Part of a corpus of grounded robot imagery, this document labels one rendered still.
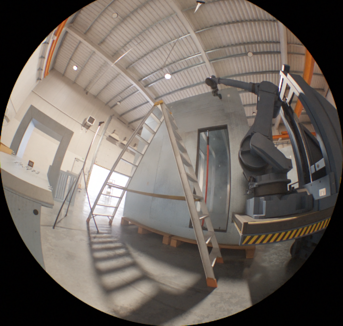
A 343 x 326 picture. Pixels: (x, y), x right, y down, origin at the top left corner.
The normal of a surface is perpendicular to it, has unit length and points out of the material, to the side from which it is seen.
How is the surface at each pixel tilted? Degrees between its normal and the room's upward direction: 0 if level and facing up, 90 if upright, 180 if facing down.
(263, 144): 90
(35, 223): 90
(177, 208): 90
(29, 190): 67
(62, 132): 90
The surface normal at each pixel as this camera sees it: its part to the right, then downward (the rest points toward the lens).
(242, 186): -0.51, -0.39
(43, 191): 0.87, -0.40
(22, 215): 0.88, -0.06
